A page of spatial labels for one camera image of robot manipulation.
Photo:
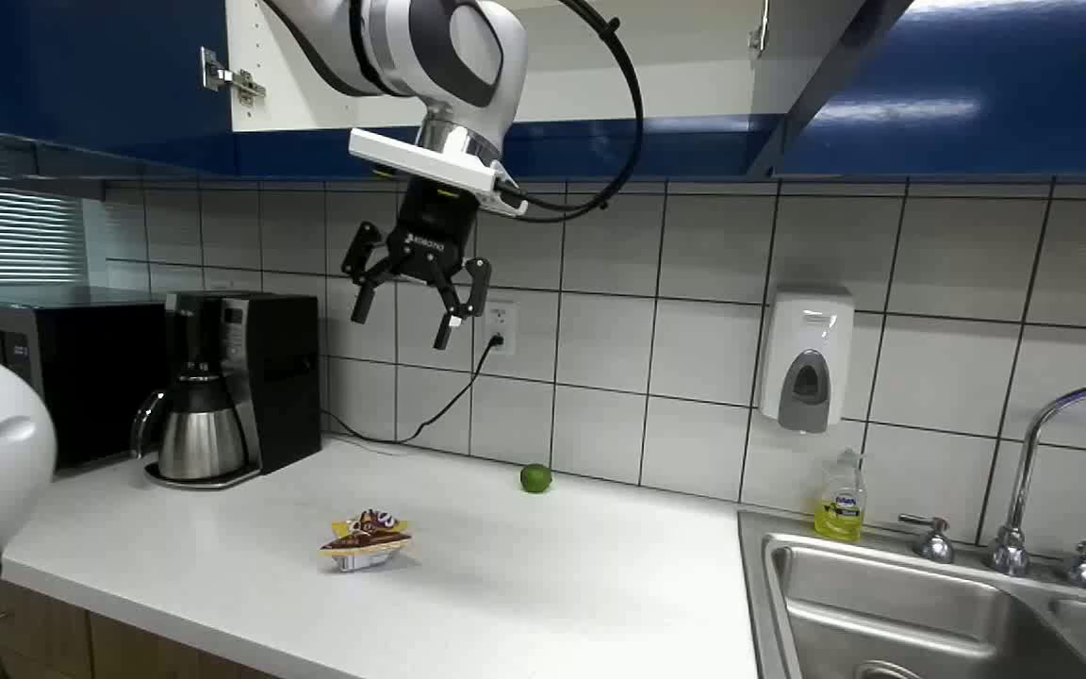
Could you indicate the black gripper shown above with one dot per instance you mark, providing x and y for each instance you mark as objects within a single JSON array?
[{"x": 426, "y": 243}]

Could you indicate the colourful snack packet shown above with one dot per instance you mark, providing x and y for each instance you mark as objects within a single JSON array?
[{"x": 367, "y": 542}]

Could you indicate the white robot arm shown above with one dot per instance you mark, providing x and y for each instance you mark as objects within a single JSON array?
[{"x": 464, "y": 63}]

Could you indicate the blue upper cabinet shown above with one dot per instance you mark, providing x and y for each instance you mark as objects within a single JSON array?
[{"x": 215, "y": 88}]

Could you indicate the blue open cabinet door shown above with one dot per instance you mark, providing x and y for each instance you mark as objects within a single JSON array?
[{"x": 801, "y": 53}]

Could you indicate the wooden lower cabinet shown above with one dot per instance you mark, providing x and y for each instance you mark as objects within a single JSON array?
[{"x": 51, "y": 637}]

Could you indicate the black coffee maker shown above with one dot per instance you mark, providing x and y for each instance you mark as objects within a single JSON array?
[{"x": 266, "y": 349}]

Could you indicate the green lime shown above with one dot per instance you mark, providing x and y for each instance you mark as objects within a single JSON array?
[{"x": 537, "y": 478}]

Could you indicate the steel coffee carafe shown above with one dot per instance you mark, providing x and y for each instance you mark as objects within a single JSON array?
[{"x": 189, "y": 430}]

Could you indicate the black microwave oven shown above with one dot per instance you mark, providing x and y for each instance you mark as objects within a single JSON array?
[{"x": 92, "y": 362}]

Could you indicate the white soap dispenser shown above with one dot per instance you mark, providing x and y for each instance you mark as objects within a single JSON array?
[{"x": 806, "y": 372}]

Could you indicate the steel kitchen sink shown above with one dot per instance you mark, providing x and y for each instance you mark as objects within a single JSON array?
[{"x": 879, "y": 611}]

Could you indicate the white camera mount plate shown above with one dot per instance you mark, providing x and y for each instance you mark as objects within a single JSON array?
[{"x": 463, "y": 172}]

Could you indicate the white wall outlet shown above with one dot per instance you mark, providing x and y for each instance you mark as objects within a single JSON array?
[{"x": 499, "y": 326}]

